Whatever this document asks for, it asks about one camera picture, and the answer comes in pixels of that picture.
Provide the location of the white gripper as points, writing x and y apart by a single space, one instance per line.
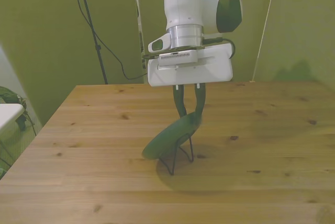
209 67

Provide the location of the dark green round plate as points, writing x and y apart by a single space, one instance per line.
170 136

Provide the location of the white vertical pole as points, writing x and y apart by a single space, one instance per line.
138 12

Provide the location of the black tripod stand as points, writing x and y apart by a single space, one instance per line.
90 25

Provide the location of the white side table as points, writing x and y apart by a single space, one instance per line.
8 115

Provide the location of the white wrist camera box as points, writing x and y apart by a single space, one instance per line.
178 57

